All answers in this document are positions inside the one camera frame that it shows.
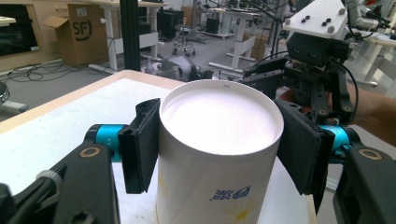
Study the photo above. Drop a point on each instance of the white table mat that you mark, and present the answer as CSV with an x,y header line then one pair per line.
x,y
62,124

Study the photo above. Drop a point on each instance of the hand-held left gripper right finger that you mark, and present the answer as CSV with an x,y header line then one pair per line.
x,y
302,146

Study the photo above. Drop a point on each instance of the white side table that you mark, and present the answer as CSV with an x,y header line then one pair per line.
x,y
378,59

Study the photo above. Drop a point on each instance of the printed white paper cup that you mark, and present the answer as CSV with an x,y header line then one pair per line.
x,y
218,124

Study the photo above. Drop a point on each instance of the printed cardboard box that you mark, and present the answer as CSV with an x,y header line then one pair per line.
x,y
77,34

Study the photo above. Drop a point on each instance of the white desk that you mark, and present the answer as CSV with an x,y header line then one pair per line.
x,y
124,37

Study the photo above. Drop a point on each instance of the white desk frame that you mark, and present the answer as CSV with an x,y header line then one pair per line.
x,y
239,40

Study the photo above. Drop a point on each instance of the wooden cabinet with dark screen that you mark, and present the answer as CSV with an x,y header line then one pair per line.
x,y
18,34

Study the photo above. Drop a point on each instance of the small wheeled stool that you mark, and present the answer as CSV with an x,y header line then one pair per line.
x,y
184,43

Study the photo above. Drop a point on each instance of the white desk leg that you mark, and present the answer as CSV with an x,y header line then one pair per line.
x,y
14,107

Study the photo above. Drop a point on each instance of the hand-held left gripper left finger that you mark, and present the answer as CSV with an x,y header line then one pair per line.
x,y
90,174

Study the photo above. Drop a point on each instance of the black metal frame post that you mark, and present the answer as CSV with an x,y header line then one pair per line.
x,y
130,34

